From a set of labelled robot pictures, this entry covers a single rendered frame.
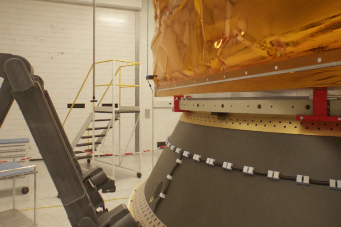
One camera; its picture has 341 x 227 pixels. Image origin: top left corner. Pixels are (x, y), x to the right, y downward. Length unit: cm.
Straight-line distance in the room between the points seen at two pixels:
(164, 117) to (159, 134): 59
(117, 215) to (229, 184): 39
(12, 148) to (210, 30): 482
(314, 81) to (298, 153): 25
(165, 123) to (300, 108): 825
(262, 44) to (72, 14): 822
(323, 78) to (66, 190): 66
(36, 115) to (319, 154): 76
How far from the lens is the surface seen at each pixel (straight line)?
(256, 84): 93
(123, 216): 74
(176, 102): 140
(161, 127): 901
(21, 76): 63
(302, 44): 77
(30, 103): 65
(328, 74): 73
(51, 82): 853
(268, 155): 92
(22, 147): 557
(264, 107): 93
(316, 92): 87
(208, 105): 109
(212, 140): 106
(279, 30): 80
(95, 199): 117
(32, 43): 873
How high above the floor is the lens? 171
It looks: level
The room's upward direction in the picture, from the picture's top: straight up
